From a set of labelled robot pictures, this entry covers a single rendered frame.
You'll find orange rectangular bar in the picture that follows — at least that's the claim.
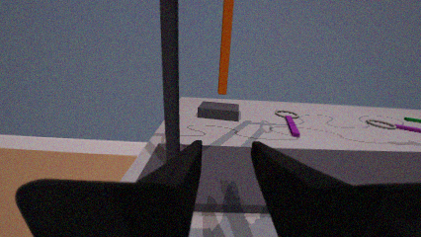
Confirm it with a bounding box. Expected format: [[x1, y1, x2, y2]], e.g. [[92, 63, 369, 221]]
[[218, 0, 233, 95]]

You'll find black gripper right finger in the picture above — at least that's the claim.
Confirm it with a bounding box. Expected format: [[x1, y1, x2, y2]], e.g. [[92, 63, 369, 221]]
[[251, 141, 421, 237]]

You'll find purple handle with grey loop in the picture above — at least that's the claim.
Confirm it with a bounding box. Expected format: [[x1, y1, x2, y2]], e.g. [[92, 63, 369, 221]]
[[275, 110, 300, 137], [367, 118, 421, 133]]

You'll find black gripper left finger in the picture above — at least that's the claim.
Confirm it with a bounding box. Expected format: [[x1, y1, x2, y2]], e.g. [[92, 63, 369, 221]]
[[15, 140, 202, 237]]

